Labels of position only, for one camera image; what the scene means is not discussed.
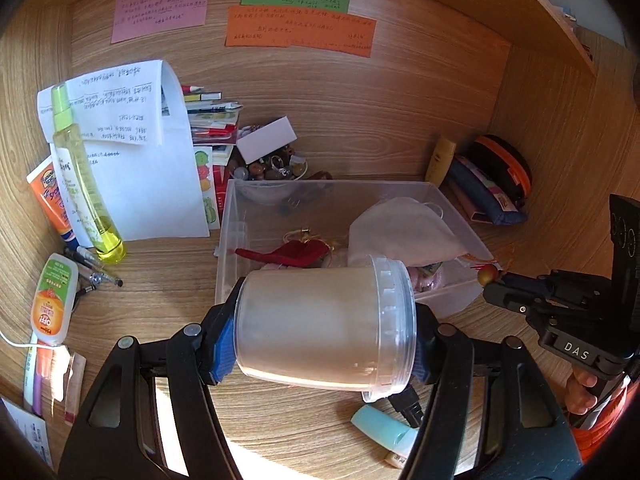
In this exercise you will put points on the small tan sachet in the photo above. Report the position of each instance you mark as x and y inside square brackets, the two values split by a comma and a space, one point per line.
[396, 459]

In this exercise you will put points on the folded handwritten paper sheet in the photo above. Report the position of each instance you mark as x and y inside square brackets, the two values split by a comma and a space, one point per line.
[120, 105]

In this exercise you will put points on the large white paper sheet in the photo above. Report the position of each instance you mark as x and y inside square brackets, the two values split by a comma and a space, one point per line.
[160, 195]

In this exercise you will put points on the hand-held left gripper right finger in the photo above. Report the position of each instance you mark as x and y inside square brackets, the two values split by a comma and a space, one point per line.
[422, 355]

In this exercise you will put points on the yellow spray bottle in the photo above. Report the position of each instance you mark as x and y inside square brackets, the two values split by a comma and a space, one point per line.
[87, 195]

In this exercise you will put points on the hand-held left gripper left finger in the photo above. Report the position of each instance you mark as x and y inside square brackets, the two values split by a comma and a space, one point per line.
[220, 347]

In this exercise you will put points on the dark green glass bottle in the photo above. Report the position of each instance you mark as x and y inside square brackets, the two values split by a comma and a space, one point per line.
[407, 407]

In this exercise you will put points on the white face mask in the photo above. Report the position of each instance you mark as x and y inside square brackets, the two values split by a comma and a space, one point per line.
[400, 230]

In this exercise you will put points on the orange paper note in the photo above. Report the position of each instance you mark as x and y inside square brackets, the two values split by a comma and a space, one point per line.
[300, 32]

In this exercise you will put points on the translucent white plastic jar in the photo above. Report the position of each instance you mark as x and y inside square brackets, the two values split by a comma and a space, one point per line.
[310, 325]

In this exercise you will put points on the row of shelf items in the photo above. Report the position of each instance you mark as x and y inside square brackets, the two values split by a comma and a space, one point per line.
[555, 5]

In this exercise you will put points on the orange highlighter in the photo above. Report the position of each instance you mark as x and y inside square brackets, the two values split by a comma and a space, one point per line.
[46, 370]

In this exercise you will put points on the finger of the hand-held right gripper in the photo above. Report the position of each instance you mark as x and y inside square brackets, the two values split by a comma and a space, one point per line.
[507, 300]
[527, 281]

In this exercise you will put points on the green paper note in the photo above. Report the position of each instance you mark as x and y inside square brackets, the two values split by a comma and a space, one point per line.
[295, 0]

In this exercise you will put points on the pink mesh bag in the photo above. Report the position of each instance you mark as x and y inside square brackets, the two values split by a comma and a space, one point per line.
[425, 280]

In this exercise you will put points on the white bowl of trinkets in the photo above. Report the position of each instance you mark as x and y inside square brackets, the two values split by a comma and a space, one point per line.
[272, 170]

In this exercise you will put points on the purple highlighter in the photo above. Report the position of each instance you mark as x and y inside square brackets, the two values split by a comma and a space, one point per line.
[32, 385]

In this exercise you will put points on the red fabric charm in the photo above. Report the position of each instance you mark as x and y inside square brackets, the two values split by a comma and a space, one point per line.
[300, 252]

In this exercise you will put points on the white card box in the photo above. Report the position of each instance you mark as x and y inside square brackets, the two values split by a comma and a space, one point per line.
[265, 140]

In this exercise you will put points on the wooden desktop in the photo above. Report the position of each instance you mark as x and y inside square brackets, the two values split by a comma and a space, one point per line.
[165, 280]

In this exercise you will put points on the small yellow bottle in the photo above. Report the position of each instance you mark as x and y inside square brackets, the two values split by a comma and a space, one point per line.
[441, 160]

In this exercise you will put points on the person's orange garment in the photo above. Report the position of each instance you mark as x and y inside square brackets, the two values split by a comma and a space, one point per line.
[605, 425]

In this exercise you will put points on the black orange round case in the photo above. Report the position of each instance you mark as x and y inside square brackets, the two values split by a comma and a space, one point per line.
[505, 165]

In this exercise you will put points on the person's right hand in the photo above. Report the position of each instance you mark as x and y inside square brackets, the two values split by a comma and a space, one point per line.
[582, 392]

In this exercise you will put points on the navy blue pouch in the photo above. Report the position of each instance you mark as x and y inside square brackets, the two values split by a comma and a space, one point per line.
[482, 195]

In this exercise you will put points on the mint green tube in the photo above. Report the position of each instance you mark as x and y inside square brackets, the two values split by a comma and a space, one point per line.
[380, 427]

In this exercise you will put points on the printed paper receipt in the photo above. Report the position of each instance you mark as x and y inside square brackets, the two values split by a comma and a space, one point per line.
[25, 435]

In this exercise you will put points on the white orange-label bottle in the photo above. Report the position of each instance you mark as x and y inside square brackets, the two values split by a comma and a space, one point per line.
[52, 302]

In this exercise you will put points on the white lotion tube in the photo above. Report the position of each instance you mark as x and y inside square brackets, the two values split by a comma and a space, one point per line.
[64, 180]

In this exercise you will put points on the pink wallet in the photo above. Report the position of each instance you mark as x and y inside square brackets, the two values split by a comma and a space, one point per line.
[467, 205]

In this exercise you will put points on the orange sunscreen tube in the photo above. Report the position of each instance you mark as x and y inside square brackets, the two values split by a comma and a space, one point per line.
[47, 195]

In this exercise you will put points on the clear plastic storage box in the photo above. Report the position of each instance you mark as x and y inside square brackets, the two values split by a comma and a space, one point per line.
[230, 240]

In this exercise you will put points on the stack of books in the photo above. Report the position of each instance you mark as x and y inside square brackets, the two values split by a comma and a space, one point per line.
[210, 115]

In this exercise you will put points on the pink paper note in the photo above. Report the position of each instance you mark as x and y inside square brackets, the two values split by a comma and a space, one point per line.
[160, 5]

